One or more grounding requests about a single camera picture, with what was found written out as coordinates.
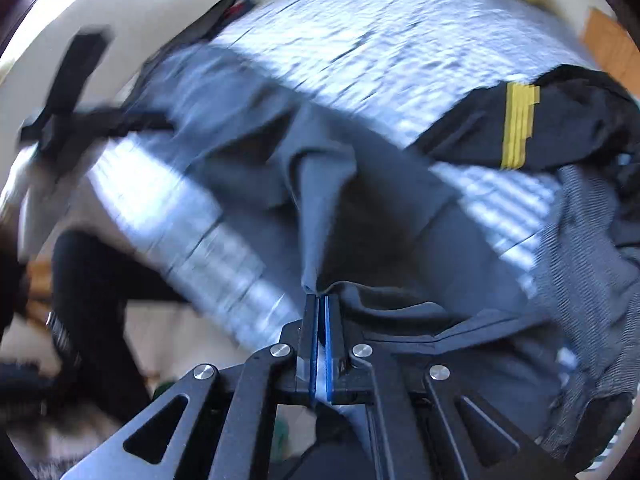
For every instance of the black garment with yellow print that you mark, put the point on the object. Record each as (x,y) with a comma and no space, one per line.
(575,120)

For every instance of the grey knit garment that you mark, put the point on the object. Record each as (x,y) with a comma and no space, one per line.
(585,260)

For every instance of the blue white striped blanket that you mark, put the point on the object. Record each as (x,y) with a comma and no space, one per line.
(375,45)

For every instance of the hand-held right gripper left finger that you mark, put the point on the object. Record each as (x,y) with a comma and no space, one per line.
(313,350)

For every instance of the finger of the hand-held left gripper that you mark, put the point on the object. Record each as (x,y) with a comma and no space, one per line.
(125,122)

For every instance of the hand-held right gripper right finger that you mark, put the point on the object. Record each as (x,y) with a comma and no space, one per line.
(328,350)

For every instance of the person's black-clad leg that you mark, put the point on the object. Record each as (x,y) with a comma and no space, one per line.
(95,310)

